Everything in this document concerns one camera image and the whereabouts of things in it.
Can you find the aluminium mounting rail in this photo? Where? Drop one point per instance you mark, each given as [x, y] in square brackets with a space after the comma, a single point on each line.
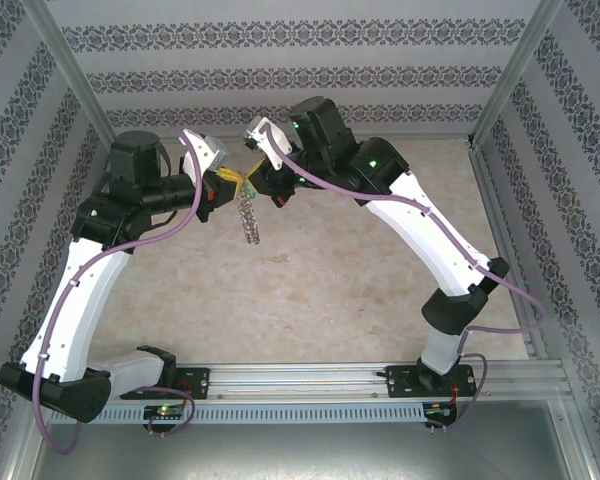
[300, 382]

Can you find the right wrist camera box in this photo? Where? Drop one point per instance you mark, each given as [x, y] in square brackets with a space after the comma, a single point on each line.
[272, 142]

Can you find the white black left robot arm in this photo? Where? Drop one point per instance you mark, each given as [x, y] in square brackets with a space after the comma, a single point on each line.
[85, 300]

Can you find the small circuit board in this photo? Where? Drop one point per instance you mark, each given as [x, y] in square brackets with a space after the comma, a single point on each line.
[165, 411]
[437, 411]

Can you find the small green tag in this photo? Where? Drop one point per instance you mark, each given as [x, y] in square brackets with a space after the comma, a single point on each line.
[249, 190]

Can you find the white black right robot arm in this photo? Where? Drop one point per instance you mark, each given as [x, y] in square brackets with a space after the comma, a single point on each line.
[430, 240]

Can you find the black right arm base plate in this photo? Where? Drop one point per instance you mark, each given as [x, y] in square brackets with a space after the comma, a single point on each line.
[400, 382]

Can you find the aluminium frame post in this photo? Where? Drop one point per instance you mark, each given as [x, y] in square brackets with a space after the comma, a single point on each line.
[70, 65]
[512, 75]

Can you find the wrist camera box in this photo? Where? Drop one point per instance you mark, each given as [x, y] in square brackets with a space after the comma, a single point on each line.
[207, 152]
[272, 142]

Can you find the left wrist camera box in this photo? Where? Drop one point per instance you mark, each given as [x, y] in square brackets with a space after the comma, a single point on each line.
[207, 152]

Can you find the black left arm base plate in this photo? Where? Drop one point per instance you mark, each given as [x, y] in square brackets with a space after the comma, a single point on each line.
[200, 382]

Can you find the grey metal sheet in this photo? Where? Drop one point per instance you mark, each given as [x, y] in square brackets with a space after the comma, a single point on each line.
[300, 455]

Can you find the metal disc with key rings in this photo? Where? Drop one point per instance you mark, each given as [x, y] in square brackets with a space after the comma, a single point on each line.
[250, 225]

